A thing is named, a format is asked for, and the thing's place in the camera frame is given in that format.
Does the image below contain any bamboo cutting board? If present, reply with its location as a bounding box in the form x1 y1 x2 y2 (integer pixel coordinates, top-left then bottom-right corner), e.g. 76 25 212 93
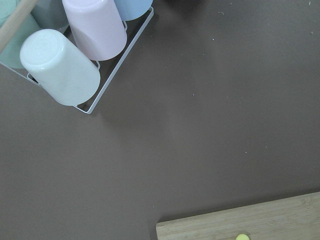
156 192 320 240

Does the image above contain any white wire cup rack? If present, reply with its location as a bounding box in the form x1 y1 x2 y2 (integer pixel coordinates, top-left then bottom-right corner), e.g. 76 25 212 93
0 6 154 115

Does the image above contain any grey plastic cup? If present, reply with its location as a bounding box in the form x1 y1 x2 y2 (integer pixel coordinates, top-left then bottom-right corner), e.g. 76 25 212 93
31 0 69 33

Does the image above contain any white plastic cup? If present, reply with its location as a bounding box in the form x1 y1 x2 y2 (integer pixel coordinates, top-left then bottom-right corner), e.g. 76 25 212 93
19 29 101 106

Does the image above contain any wooden rack handle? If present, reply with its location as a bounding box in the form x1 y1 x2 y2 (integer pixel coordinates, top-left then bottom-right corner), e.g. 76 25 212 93
0 0 38 53

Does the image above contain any green plastic cup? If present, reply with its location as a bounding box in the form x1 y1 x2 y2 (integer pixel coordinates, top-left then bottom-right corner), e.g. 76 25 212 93
0 0 41 69

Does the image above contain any yellow-green knife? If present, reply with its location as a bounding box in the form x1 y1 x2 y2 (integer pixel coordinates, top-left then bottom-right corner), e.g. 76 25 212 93
236 233 250 240

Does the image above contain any blue plastic cup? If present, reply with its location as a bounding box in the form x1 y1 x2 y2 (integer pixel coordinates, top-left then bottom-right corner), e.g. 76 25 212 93
114 0 153 22

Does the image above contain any pink plastic cup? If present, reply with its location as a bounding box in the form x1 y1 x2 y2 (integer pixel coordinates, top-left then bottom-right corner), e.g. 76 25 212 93
62 0 127 61

